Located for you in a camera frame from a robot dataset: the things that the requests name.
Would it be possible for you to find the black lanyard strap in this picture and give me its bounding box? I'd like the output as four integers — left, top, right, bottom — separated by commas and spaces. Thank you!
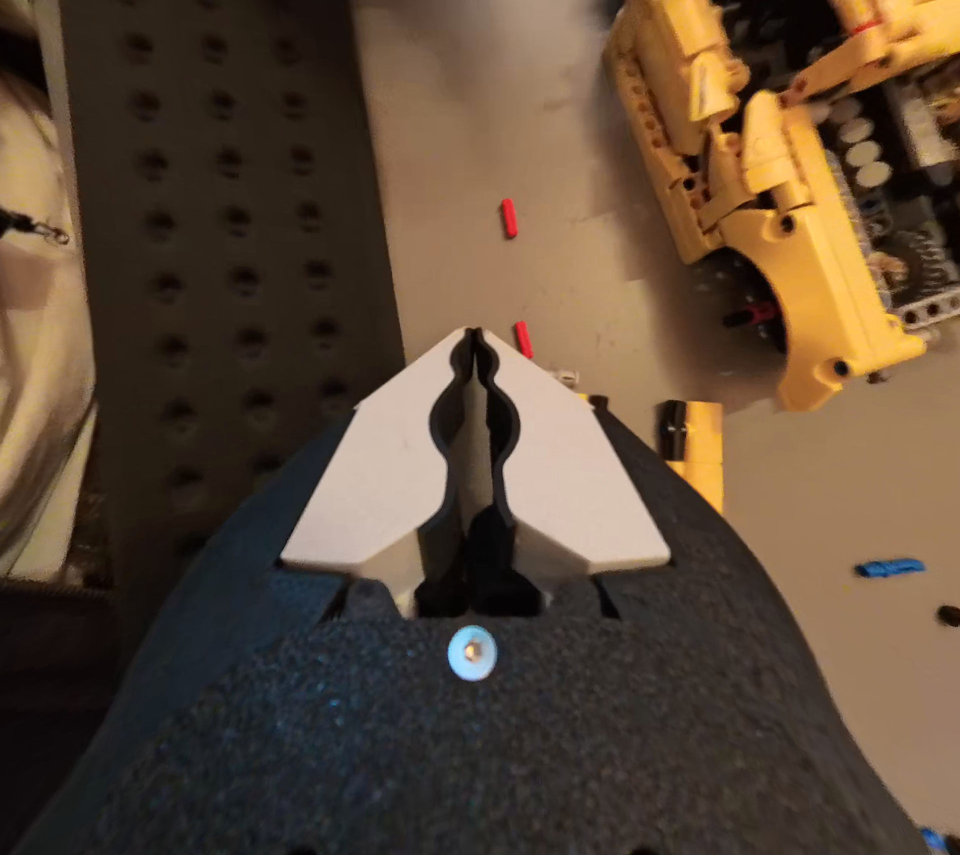
0, 208, 72, 247

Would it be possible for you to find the dark perforated foam pad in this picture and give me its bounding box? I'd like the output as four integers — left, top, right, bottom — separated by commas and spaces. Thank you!
15, 0, 408, 646

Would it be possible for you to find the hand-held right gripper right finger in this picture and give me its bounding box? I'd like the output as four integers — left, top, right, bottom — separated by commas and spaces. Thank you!
468, 327, 672, 616

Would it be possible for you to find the yellow black brick subassembly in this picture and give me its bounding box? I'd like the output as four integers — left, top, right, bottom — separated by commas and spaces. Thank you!
657, 399, 726, 519

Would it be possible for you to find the yellow toy brick car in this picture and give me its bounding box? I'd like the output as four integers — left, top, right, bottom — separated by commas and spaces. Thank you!
555, 0, 960, 414

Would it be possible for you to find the grey desk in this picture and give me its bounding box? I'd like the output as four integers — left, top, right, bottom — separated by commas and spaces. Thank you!
15, 0, 960, 841

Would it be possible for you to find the person's white shirt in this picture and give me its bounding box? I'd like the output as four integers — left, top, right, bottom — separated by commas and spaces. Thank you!
0, 0, 99, 582

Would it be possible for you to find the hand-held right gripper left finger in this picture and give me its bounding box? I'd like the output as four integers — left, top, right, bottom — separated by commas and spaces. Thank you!
277, 326, 477, 618

